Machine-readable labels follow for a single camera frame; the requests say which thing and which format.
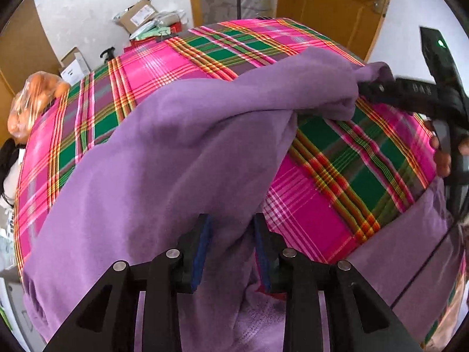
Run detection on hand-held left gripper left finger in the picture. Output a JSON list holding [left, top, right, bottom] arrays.
[[44, 213, 214, 352]]

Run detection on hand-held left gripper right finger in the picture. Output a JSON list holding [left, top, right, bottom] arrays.
[[253, 213, 422, 352]]

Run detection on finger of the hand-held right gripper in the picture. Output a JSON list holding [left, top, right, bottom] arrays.
[[357, 77, 438, 115]]

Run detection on purple fleece pants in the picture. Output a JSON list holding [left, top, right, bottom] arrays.
[[22, 48, 469, 352]]

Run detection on person's right hand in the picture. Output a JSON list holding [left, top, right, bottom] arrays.
[[424, 117, 453, 179]]

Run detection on pink green plaid blanket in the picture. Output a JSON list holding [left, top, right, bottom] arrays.
[[15, 18, 469, 349]]

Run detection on wooden door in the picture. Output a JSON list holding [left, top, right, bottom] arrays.
[[276, 0, 397, 64]]

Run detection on black bag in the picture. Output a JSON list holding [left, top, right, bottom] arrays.
[[0, 139, 27, 206]]

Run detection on bag of oranges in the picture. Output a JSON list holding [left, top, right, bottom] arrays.
[[7, 72, 71, 144]]

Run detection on small white box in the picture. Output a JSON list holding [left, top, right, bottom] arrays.
[[60, 47, 91, 86]]

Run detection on green plastic packet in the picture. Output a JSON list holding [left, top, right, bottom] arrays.
[[130, 24, 171, 42]]

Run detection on grey plastic packet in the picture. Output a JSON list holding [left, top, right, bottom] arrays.
[[154, 12, 188, 28]]

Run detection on brown cardboard box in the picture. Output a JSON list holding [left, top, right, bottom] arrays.
[[119, 0, 159, 34]]

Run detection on wooden wardrobe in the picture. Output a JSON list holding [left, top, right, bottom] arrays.
[[0, 0, 61, 97]]

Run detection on metal door handle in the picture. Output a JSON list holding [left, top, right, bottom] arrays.
[[361, 0, 390, 17]]

